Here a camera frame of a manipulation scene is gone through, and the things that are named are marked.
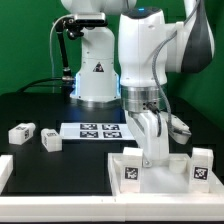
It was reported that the white square tabletop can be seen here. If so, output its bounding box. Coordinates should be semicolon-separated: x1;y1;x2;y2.
108;153;224;196

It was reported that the black camera on stand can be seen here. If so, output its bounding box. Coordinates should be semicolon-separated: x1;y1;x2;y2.
56;12;108;40

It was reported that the grey braided wrist cable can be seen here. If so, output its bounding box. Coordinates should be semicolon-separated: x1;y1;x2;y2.
143;0;203;138

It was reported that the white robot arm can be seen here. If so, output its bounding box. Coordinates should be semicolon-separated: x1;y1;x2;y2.
61;0;214;166

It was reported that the black cable bundle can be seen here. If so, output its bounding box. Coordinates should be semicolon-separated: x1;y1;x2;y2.
16;14;79;94

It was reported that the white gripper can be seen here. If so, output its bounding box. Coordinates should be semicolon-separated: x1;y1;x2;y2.
125;110;191;167

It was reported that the white marker base plate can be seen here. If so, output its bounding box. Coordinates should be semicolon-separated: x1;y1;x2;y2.
60;123;134;140

